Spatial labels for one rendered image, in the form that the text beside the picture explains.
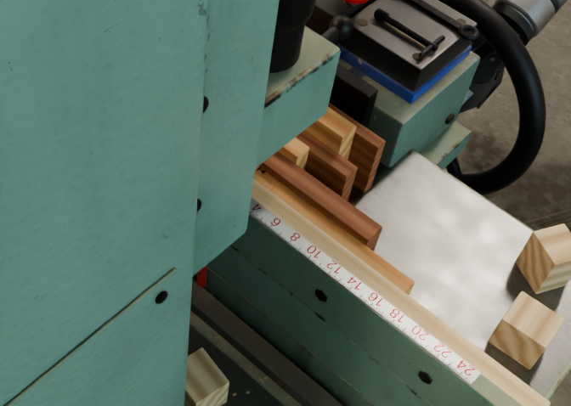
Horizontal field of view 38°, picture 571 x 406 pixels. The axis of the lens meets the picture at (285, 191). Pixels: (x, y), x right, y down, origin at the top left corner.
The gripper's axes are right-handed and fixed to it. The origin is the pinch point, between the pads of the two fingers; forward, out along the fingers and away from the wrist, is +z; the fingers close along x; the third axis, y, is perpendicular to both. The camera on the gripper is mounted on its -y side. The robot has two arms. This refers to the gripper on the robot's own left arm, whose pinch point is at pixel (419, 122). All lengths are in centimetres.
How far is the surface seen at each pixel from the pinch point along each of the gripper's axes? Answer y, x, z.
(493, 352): -38, -26, 21
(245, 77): -66, -7, 22
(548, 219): 92, -18, -25
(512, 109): 106, 8, -46
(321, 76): -50, -4, 15
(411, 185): -32.2, -10.9, 13.8
